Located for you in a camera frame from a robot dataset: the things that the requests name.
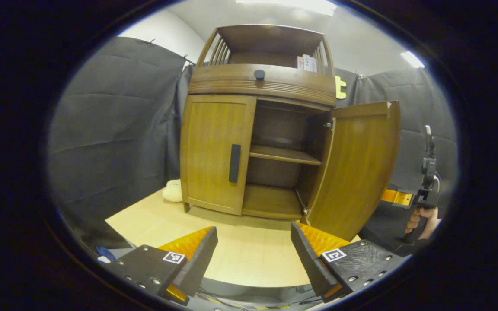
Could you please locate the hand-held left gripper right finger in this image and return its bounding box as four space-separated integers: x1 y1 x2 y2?
290 221 406 304

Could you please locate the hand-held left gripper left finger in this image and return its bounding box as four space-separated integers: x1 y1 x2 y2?
102 226 218 306

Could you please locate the wooden cabinet door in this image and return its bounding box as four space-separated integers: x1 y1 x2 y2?
305 101 402 241
180 94 257 216

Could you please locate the wooden double-door shoe cabinet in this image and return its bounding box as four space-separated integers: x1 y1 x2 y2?
179 24 337 221

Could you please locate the wooden inner cabinet shelf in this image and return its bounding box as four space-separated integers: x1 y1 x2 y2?
249 145 322 166

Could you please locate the wooden cabinet drawer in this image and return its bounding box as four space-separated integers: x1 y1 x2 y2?
188 64 337 107

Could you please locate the cream soft object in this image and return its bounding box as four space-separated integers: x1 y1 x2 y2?
162 179 184 203

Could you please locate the small ceiling light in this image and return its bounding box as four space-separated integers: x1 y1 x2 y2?
400 51 426 69

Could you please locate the black backdrop cloth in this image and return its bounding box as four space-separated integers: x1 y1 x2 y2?
47 37 459 255

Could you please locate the large ceiling light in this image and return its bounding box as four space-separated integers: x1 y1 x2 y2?
236 0 338 17

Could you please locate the black left door handle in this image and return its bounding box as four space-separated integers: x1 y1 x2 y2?
229 144 242 184

